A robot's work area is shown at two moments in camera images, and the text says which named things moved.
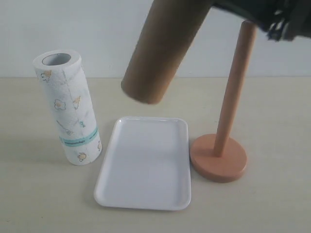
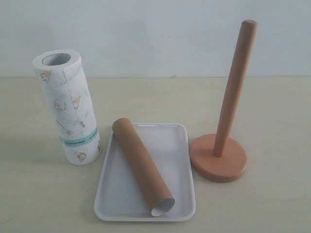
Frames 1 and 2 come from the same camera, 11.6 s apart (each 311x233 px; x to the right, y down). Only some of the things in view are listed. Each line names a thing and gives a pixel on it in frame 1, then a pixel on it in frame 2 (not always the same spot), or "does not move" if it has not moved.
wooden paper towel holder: x=218 y=158 does not move
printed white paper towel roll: x=67 y=93 does not move
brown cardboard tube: x=171 y=31 → x=142 y=167
